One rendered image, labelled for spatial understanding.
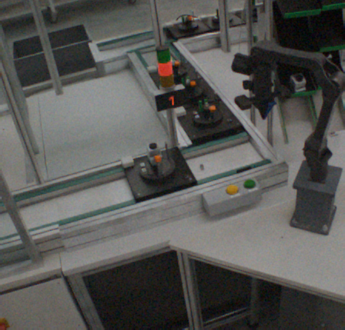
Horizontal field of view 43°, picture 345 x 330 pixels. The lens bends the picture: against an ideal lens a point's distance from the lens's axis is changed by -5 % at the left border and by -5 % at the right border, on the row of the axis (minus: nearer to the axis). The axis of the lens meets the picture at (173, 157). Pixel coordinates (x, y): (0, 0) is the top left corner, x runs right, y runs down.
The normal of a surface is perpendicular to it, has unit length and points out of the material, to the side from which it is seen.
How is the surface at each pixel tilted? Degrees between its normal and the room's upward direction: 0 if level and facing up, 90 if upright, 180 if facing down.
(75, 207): 0
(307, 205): 90
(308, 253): 0
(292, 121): 45
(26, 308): 90
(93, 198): 0
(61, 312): 90
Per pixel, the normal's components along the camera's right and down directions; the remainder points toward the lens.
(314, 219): -0.46, 0.58
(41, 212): -0.11, -0.79
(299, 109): 0.00, -0.14
